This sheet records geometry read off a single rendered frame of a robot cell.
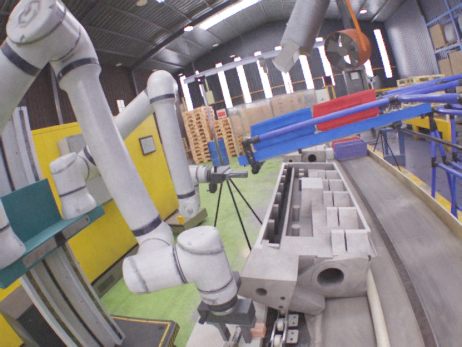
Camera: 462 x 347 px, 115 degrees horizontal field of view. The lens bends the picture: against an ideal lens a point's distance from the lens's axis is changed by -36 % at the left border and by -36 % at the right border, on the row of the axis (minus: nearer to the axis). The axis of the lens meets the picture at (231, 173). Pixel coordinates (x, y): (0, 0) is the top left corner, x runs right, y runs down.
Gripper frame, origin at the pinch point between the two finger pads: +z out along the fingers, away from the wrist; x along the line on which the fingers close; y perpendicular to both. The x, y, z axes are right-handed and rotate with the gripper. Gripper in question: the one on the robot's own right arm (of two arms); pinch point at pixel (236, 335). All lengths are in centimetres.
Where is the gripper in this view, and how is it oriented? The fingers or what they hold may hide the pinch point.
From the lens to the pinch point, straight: 67.6
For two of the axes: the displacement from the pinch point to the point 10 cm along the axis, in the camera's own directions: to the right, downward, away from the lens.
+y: -2.9, 2.8, -9.2
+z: 2.4, 9.5, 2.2
